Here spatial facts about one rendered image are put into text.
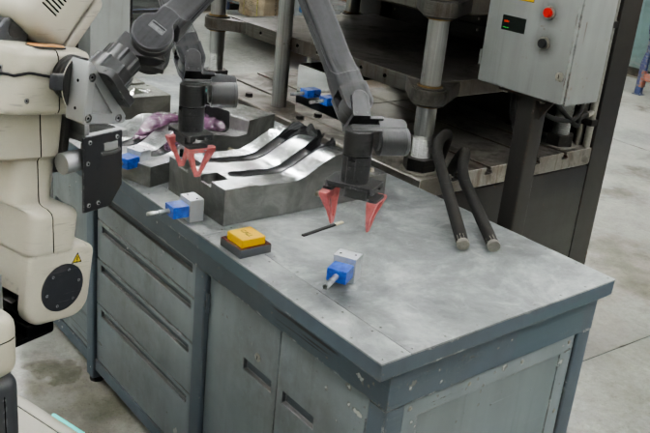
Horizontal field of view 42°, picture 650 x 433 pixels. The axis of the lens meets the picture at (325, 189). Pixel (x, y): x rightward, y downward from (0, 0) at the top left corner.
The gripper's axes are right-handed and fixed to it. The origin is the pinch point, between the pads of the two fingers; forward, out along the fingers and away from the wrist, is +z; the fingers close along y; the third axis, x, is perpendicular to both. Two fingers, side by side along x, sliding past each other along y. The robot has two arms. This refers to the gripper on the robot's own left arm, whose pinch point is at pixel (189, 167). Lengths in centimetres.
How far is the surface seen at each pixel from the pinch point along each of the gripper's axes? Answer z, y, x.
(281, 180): 4.2, -4.6, -22.4
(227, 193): 4.6, -7.1, -6.3
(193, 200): 7.2, -2.2, -0.4
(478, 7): -34, 15, -100
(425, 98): -9, 8, -77
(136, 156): 5.5, 26.9, 0.9
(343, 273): 8.9, -44.6, -11.9
